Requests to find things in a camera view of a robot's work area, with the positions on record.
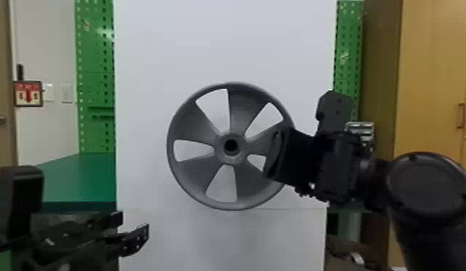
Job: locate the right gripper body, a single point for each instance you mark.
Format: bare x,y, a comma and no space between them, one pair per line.
337,170

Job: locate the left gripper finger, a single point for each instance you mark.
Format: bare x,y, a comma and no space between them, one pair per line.
104,220
130,238

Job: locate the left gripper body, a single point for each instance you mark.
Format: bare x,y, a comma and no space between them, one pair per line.
62,246

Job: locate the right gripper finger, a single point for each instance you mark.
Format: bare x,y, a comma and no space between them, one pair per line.
291,159

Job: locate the grey wheel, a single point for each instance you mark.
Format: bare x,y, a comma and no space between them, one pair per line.
193,125

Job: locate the white panel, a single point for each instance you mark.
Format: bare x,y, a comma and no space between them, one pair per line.
225,45

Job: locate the wooden cupboard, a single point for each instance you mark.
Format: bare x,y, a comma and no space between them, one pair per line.
426,75

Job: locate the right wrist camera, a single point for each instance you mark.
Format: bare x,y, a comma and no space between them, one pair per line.
334,110

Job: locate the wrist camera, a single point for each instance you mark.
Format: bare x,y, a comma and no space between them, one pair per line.
334,110
20,200

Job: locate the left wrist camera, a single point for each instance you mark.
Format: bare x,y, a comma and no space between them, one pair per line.
20,200

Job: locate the white wall switch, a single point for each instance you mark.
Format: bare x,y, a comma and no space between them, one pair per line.
48,92
67,93

